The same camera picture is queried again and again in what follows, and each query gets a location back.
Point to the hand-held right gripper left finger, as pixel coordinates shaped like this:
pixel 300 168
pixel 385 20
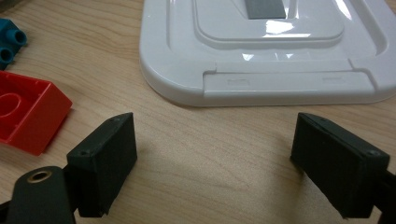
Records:
pixel 102 168

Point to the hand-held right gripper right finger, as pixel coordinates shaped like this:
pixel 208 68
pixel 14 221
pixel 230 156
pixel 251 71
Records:
pixel 336 165

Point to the red toy block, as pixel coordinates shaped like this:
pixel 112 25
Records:
pixel 31 124

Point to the white plastic container lid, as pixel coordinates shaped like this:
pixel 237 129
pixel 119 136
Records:
pixel 174 62

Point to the blue toy block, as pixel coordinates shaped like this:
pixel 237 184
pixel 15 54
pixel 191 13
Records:
pixel 9 31

